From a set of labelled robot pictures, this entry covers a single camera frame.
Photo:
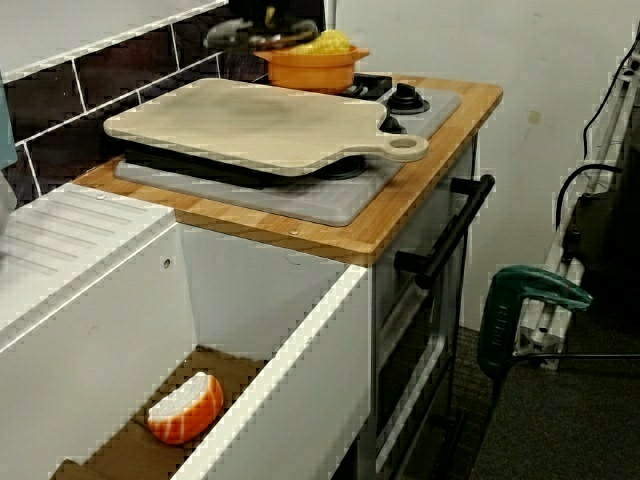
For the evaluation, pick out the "yellow toy corn cob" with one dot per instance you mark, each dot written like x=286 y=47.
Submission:
x=330 y=42

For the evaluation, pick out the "smoked lid with yellow knob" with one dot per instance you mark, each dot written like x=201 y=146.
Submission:
x=225 y=32

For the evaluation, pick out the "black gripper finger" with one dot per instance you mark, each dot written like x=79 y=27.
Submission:
x=257 y=12
x=287 y=12

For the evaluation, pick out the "grey stove top plate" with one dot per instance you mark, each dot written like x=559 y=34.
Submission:
x=325 y=205

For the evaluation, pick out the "brown cardboard sheet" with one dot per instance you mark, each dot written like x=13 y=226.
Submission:
x=220 y=365

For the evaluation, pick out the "salmon sushi toy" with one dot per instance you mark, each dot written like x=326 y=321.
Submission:
x=190 y=420

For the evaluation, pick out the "black equipment box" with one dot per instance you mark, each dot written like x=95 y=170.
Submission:
x=610 y=240

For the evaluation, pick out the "teal box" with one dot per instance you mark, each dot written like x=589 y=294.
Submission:
x=6 y=130

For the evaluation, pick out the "black burner grate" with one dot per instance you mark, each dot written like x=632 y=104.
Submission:
x=372 y=82

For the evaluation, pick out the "aluminium frame rail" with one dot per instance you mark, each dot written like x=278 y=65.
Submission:
x=570 y=280

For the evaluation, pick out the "green clamp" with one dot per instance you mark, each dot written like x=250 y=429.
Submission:
x=500 y=320

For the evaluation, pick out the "white toy sink basin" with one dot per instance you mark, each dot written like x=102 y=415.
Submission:
x=275 y=300

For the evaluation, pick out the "orange toy pot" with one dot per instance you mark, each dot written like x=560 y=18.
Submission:
x=310 y=75

